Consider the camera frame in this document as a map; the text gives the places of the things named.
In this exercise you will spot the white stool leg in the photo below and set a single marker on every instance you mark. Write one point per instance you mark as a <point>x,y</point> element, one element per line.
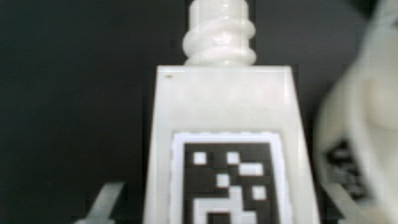
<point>230,173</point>

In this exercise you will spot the white round stool seat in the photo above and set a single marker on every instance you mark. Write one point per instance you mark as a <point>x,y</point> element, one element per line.
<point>356,138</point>

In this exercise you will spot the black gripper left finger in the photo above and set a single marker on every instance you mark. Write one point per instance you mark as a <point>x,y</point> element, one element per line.
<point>102,208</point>

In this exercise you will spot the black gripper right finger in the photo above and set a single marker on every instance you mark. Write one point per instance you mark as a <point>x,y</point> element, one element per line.
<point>354,214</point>

